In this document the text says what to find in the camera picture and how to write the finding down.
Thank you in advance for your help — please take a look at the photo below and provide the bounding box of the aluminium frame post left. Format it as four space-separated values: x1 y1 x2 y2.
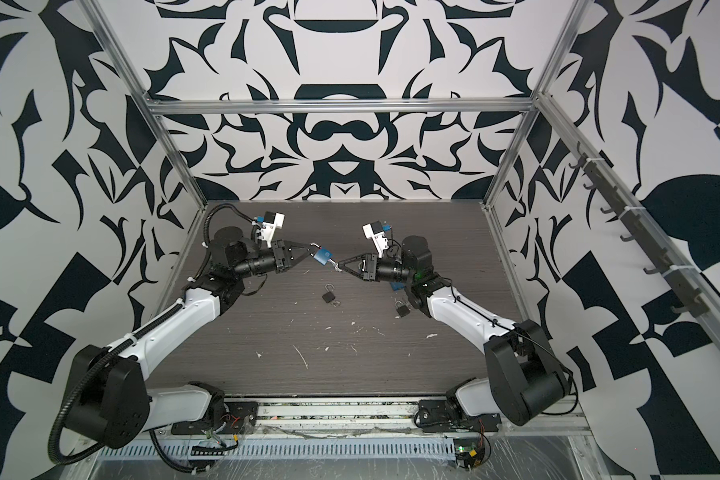
80 0 208 208

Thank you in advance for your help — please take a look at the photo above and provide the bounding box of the small circuit board right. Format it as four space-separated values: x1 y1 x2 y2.
454 436 492 470

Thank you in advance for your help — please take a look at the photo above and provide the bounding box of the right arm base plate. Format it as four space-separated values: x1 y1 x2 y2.
413 399 501 433

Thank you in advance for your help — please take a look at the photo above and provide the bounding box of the aluminium frame crossbar back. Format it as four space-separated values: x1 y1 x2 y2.
147 98 532 115

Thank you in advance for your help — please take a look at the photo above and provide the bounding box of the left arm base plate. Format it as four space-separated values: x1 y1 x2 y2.
171 400 259 435

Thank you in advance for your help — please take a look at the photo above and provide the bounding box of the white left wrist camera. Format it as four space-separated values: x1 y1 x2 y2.
253 211 285 248

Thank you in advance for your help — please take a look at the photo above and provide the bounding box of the aluminium frame post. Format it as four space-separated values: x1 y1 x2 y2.
80 0 208 208
482 0 592 210

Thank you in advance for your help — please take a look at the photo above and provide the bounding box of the grey hook rack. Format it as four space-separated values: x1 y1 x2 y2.
574 153 719 318

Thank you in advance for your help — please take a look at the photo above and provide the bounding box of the aluminium frame post right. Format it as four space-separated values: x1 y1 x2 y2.
482 0 592 210

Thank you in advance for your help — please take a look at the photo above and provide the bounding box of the black corrugated cable left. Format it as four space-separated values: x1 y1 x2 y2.
47 341 139 466

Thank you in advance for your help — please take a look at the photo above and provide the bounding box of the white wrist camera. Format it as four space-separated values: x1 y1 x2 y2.
362 221 391 257
253 211 285 248

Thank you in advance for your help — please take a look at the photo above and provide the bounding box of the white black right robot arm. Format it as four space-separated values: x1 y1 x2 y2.
335 236 575 426

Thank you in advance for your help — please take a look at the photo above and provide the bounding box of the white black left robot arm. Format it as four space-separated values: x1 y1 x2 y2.
47 227 319 465

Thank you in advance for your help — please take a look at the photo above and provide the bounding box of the aluminium front rail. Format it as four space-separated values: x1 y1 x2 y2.
156 396 592 441

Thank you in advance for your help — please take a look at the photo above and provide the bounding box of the white slotted cable duct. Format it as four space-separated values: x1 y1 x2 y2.
98 439 457 462

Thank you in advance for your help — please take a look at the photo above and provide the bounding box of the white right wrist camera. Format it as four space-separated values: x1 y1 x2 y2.
362 221 391 257

